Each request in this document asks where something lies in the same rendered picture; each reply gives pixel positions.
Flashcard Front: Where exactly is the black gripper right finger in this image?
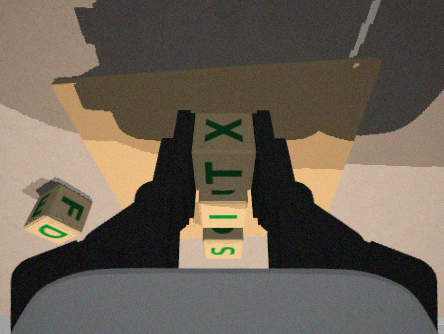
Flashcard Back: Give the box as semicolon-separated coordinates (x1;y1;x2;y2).
251;110;438;332

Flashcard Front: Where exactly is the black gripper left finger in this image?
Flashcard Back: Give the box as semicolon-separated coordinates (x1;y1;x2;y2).
11;110;196;332

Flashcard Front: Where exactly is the tan flat mat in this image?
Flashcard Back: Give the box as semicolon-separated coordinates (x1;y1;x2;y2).
51;58;382;212

